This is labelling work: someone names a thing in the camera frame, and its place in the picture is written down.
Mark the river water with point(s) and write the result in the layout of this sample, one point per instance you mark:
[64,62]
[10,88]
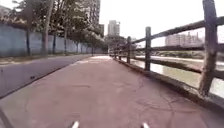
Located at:
[173,71]

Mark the long blue-grey wall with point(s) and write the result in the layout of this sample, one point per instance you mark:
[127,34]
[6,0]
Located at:
[13,41]

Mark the pale high-rise building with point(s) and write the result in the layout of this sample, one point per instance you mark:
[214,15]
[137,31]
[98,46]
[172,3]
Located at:
[114,28]

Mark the tall building behind trees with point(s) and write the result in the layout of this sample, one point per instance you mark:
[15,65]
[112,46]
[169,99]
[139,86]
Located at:
[95,11]

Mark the dark wooden post fence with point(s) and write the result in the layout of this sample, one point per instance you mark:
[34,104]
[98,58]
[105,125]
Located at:
[210,50]

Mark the row of trees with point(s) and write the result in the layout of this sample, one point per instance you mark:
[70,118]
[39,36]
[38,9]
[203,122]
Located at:
[45,33]

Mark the grey concrete kerb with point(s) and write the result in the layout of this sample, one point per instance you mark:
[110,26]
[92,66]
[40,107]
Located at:
[173,87]

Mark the wide low pale building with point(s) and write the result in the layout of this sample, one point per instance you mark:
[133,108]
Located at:
[183,40]

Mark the red stamped concrete path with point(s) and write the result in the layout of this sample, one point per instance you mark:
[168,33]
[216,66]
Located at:
[100,90]

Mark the robot's own part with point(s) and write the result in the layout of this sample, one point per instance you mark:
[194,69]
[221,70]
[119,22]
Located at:
[75,125]
[145,125]

